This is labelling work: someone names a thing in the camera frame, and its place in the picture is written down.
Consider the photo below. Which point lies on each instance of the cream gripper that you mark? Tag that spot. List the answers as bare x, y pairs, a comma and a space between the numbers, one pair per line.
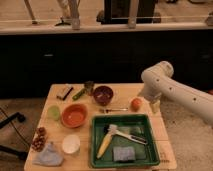
155, 106

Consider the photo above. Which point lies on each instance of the orange apple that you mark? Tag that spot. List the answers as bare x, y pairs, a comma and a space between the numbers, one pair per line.
136, 104

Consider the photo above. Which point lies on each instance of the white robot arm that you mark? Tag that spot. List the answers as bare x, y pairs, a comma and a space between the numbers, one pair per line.
158, 81

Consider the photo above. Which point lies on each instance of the white paper cup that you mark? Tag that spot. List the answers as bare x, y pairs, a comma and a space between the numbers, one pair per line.
71, 144

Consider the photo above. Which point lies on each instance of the light green cup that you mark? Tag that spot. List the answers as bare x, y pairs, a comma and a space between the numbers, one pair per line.
53, 112

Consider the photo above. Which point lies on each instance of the white dish brush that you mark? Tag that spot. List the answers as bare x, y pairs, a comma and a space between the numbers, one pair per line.
113, 129

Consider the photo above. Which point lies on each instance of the green plastic tray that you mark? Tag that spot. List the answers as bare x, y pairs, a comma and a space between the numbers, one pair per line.
138, 125

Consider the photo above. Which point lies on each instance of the dark purple bowl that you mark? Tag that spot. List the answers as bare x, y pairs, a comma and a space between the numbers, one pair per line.
103, 95

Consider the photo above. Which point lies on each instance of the blue sponge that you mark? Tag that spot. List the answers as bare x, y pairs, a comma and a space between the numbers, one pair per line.
123, 154

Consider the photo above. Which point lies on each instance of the dark metal can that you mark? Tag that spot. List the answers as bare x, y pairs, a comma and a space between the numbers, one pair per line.
89, 87

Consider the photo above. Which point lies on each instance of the green cucumber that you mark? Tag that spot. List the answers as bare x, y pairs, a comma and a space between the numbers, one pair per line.
78, 95

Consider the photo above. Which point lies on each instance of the orange bowl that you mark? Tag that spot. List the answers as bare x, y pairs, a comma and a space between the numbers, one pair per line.
74, 115

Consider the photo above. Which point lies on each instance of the light blue cloth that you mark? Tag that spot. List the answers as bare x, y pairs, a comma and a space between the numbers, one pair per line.
48, 157

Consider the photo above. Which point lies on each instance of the bunch of red grapes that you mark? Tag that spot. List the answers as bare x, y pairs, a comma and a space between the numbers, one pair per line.
39, 141

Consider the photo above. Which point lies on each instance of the black office chair base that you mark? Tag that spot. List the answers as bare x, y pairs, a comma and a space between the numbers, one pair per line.
12, 132

